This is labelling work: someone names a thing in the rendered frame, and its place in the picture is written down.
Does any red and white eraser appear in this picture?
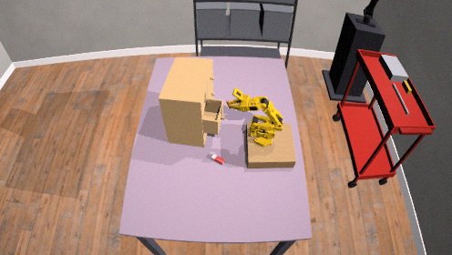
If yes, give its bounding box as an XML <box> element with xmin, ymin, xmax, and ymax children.
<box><xmin>211</xmin><ymin>154</ymin><xmax>225</xmax><ymax>165</ymax></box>

